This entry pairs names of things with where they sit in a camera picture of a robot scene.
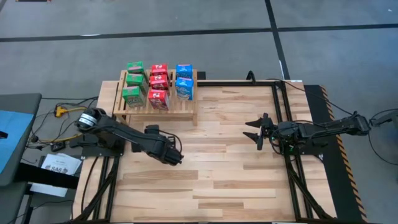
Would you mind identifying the grey stand with cable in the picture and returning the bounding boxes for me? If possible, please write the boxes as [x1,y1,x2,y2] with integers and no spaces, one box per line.
[368,108,398,167]

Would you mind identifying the black mat with hazard stripes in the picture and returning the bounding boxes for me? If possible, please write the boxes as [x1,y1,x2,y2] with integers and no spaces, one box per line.
[303,83,369,224]

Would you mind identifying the printed paper sheets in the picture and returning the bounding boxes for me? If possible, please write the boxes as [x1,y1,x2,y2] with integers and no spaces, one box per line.
[40,152,83,175]

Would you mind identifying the yellow extension cord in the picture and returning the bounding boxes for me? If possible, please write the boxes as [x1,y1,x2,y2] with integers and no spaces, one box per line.
[39,105,91,144]

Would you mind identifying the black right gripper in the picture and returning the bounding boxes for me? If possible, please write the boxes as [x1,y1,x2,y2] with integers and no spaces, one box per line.
[242,112,280,152]

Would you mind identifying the black power brick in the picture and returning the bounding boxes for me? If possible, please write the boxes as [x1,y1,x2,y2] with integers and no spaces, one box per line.
[50,141,67,152]

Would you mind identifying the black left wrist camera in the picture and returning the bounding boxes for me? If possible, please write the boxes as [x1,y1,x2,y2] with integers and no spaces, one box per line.
[144,124,162,137]

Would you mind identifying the blue Rice Krispies cereal box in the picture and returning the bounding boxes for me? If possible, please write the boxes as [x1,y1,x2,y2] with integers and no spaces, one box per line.
[174,77,195,101]
[175,63,194,79]

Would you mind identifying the blue topped table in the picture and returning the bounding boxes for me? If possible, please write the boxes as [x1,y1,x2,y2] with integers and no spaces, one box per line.
[0,92,44,187]

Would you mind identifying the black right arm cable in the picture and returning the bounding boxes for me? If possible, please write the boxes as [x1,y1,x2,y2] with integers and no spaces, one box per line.
[253,77,358,116]

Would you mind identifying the white paper sheet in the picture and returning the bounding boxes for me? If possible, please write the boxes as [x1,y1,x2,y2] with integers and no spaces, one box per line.
[29,182,75,198]

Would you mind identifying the wooden slatted shelf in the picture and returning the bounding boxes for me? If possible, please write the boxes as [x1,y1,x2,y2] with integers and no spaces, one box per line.
[112,68,199,127]

